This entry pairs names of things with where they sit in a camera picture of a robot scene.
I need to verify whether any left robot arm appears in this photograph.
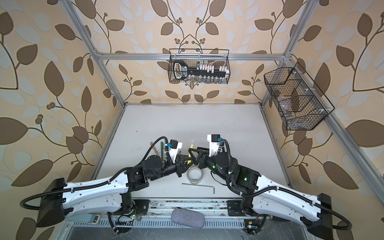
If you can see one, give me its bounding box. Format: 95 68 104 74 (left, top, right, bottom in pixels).
20 137 195 228

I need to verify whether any metal hex key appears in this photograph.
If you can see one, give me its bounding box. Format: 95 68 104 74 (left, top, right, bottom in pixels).
181 183 216 194

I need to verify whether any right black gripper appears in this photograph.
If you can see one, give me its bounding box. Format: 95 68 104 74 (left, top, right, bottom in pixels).
189 146 231 184

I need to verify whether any wire basket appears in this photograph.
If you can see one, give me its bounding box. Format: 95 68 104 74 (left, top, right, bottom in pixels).
264 63 335 131
168 48 231 85

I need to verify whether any black socket holder tool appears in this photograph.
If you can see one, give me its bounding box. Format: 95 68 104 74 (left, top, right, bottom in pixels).
168 59 231 84

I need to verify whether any olive green fineliner pen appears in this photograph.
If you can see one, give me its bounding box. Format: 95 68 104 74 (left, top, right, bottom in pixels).
161 142 165 161

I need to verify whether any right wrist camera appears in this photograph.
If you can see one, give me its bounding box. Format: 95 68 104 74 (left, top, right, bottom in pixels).
207 134 222 157

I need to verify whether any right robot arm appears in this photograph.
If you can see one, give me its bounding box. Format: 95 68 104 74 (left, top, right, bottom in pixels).
188 140 353 240

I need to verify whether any back wire basket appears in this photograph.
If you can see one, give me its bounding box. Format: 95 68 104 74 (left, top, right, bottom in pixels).
168 48 231 85

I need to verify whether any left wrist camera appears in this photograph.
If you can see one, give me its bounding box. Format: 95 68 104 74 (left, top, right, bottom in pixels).
167 140 183 163

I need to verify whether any brown fineliner pen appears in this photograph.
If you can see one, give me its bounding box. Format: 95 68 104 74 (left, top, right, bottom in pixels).
150 142 160 156

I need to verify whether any grey remote device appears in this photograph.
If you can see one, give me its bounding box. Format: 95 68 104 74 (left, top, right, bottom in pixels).
72 214 101 225

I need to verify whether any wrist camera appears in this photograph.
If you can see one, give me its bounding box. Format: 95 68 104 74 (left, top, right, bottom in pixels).
207 134 222 157
167 140 183 163

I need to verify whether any grey fabric pouch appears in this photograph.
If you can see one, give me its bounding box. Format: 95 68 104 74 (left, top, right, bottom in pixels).
171 208 205 229

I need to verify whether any clear tape roll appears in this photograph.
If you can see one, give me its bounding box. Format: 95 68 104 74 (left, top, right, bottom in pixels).
186 167 204 185

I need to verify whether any right wire basket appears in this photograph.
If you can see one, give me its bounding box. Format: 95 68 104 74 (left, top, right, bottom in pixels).
264 63 335 131

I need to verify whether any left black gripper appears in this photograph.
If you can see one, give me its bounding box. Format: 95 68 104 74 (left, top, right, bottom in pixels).
148 152 194 183

